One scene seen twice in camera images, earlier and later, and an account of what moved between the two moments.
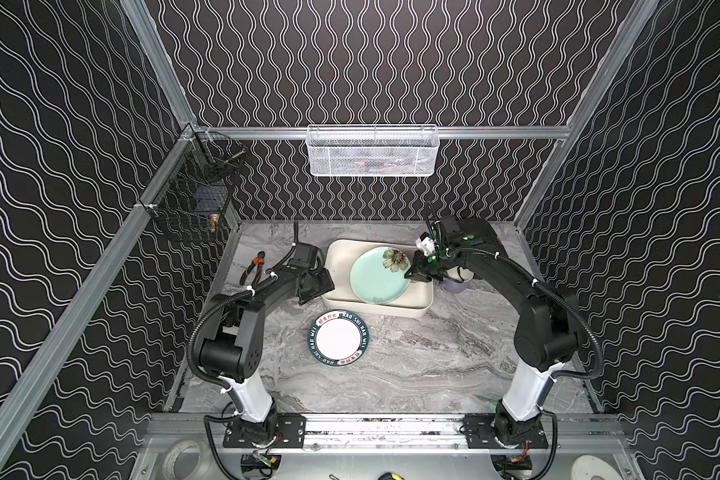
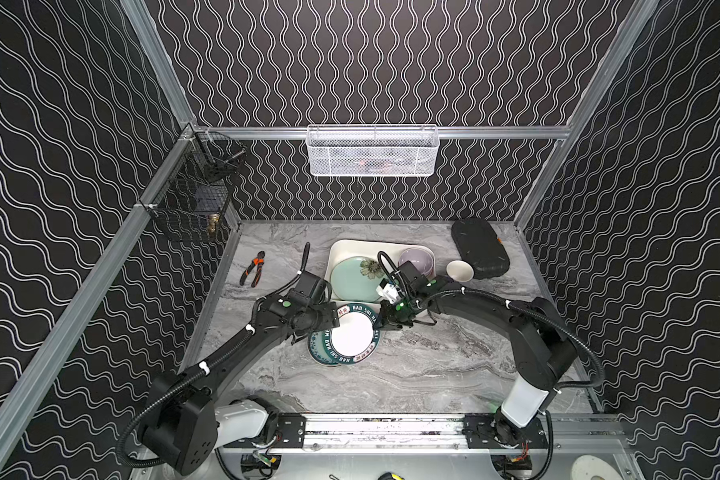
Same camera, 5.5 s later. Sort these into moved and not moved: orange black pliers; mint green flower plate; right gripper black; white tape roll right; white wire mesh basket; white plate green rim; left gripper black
Moved: left gripper black; mint green flower plate; white plate green rim; right gripper black
Not moved: white tape roll right; white wire mesh basket; orange black pliers
